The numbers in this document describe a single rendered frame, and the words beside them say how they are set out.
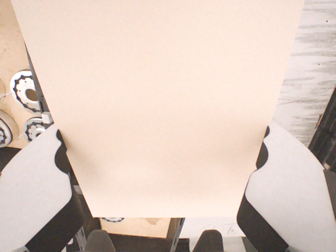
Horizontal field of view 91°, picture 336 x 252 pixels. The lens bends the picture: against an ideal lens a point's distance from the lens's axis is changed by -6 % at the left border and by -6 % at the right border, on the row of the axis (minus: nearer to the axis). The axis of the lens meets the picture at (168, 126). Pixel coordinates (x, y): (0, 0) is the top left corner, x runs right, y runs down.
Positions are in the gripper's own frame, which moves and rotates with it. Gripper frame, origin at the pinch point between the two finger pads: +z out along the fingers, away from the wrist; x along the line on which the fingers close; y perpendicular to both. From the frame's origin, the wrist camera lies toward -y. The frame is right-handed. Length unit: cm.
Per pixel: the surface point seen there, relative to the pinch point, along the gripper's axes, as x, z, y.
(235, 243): 87, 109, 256
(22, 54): -30.3, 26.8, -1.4
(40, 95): -21.5, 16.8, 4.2
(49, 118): -20.8, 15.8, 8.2
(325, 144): 88, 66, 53
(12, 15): -29.5, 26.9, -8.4
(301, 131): 46, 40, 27
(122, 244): -19, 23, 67
